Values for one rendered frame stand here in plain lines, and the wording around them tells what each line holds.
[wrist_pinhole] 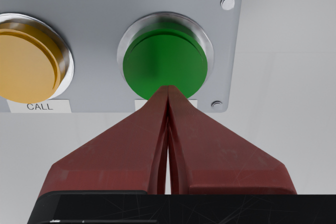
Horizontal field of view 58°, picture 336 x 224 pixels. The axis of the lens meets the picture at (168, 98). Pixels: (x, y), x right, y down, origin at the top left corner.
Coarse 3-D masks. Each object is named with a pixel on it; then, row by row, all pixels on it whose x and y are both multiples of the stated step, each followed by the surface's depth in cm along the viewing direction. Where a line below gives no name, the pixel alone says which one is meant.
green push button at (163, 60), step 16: (144, 32) 13; (160, 32) 13; (176, 32) 13; (192, 32) 14; (128, 48) 14; (144, 48) 13; (160, 48) 13; (176, 48) 13; (192, 48) 13; (128, 64) 14; (144, 64) 14; (160, 64) 14; (176, 64) 14; (192, 64) 14; (128, 80) 15; (144, 80) 14; (160, 80) 14; (176, 80) 14; (192, 80) 14; (144, 96) 15
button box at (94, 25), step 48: (0, 0) 14; (48, 0) 14; (96, 0) 14; (144, 0) 14; (192, 0) 13; (240, 0) 14; (96, 48) 15; (0, 96) 16; (96, 96) 16; (192, 96) 16
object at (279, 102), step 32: (256, 64) 26; (288, 64) 26; (320, 64) 26; (256, 96) 28; (288, 96) 28; (320, 96) 28; (0, 128) 31; (32, 128) 31; (64, 128) 31; (96, 128) 31; (256, 128) 31; (288, 128) 30; (320, 128) 30; (0, 160) 33; (32, 160) 33; (288, 160) 33; (320, 160) 33; (0, 192) 37; (32, 192) 36; (320, 192) 36
